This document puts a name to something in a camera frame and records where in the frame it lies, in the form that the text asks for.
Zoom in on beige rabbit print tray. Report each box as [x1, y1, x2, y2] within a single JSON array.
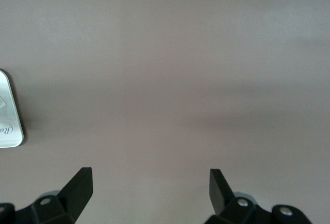
[[0, 68, 25, 149]]

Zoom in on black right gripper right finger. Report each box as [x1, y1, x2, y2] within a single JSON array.
[[205, 168, 313, 224]]

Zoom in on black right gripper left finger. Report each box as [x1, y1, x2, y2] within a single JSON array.
[[0, 167, 93, 224]]

